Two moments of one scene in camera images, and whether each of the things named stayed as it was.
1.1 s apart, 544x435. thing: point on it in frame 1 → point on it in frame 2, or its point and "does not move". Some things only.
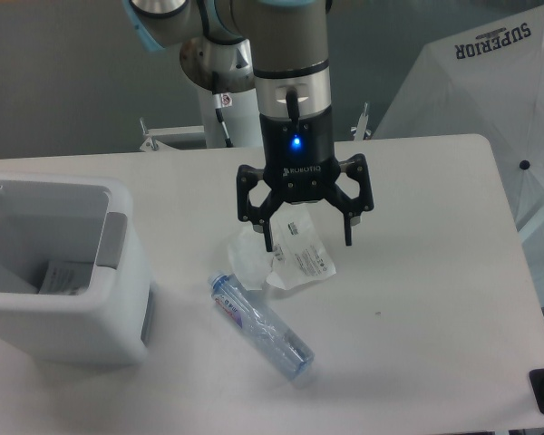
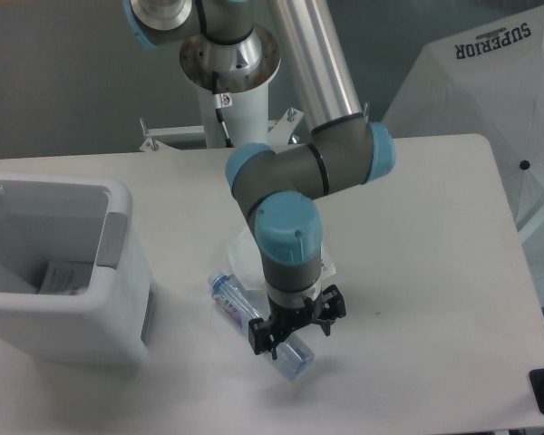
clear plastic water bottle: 286,351 does not move
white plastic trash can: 29,221 does not move
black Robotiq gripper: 300,164 → 286,320
